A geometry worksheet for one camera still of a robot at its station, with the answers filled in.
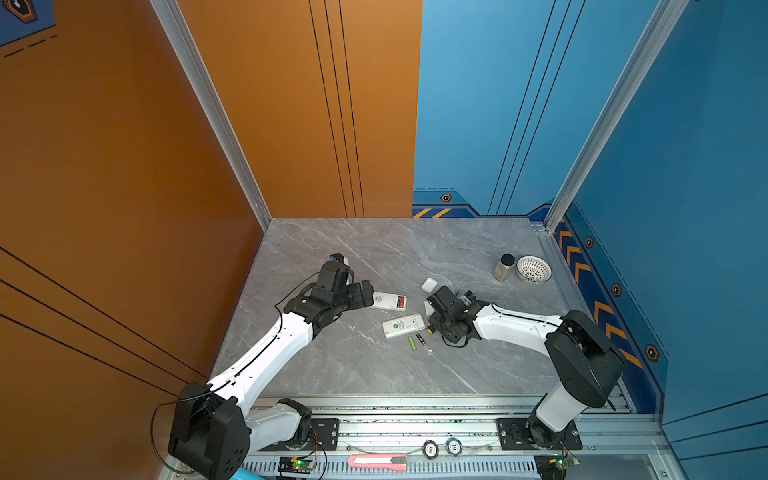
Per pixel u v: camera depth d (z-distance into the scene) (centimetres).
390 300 96
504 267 97
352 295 72
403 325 91
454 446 72
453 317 68
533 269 104
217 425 39
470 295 84
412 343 88
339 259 74
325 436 74
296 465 71
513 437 72
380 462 70
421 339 89
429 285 103
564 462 70
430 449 71
